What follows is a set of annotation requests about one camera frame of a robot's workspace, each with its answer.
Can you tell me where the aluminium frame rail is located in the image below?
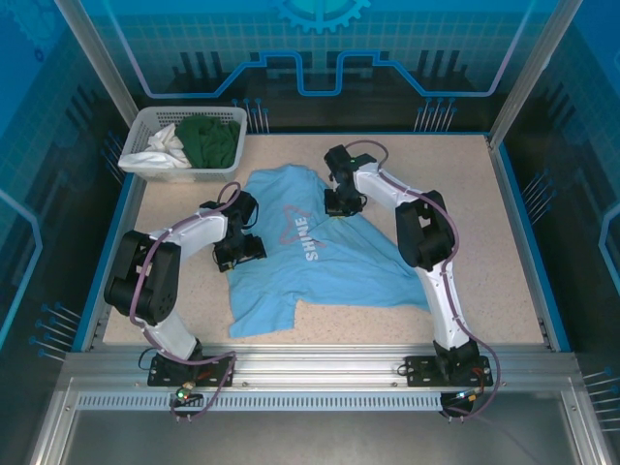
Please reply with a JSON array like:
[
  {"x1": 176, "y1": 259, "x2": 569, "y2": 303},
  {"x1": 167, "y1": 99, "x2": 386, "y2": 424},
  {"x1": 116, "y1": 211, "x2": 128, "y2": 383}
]
[{"x1": 62, "y1": 351, "x2": 577, "y2": 394}]

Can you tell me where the slotted grey cable duct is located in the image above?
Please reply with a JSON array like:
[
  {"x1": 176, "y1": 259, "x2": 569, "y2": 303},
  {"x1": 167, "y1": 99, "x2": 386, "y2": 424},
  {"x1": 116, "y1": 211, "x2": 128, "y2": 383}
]
[{"x1": 77, "y1": 392, "x2": 445, "y2": 412}]

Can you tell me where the dark green crumpled t-shirt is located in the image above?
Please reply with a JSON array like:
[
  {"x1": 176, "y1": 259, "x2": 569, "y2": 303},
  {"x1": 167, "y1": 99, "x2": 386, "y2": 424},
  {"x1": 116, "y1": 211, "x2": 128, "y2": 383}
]
[{"x1": 174, "y1": 114, "x2": 242, "y2": 171}]

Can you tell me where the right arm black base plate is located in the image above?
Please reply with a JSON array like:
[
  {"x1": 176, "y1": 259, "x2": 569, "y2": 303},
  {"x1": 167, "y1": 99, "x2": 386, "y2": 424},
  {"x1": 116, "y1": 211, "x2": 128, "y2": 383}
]
[{"x1": 404, "y1": 355, "x2": 495, "y2": 388}]

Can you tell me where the light blue printed t-shirt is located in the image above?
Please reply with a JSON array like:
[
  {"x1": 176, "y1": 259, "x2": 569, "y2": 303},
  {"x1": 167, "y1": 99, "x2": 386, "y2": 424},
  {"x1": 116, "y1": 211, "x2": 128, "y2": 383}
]
[{"x1": 227, "y1": 164, "x2": 440, "y2": 340}]

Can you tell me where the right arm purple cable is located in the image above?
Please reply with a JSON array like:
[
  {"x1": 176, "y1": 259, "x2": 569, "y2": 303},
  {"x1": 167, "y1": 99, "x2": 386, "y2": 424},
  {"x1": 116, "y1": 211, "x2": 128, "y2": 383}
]
[{"x1": 346, "y1": 139, "x2": 503, "y2": 422}]

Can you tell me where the white plastic laundry basket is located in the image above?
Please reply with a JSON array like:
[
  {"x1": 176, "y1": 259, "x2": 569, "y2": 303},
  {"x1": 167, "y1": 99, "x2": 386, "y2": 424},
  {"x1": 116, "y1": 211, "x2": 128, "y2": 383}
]
[{"x1": 118, "y1": 106, "x2": 249, "y2": 184}]

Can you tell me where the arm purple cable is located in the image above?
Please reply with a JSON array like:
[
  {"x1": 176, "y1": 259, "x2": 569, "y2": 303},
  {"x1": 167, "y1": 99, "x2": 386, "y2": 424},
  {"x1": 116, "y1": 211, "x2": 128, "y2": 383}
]
[
  {"x1": 128, "y1": 181, "x2": 243, "y2": 422},
  {"x1": 346, "y1": 139, "x2": 503, "y2": 422}
]

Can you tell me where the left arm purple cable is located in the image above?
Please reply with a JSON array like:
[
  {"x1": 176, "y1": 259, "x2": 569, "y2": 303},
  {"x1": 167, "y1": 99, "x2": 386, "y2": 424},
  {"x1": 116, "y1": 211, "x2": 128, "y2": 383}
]
[{"x1": 128, "y1": 181, "x2": 243, "y2": 422}]

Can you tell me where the white crumpled t-shirt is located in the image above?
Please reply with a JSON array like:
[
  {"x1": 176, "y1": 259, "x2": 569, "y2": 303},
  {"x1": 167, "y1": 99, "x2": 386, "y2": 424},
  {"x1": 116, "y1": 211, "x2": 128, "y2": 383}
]
[{"x1": 120, "y1": 124, "x2": 191, "y2": 170}]

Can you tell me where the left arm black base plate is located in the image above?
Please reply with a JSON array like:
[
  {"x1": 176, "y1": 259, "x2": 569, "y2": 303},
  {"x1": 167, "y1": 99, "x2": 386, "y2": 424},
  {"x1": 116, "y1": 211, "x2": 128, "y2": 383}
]
[{"x1": 147, "y1": 353, "x2": 238, "y2": 388}]

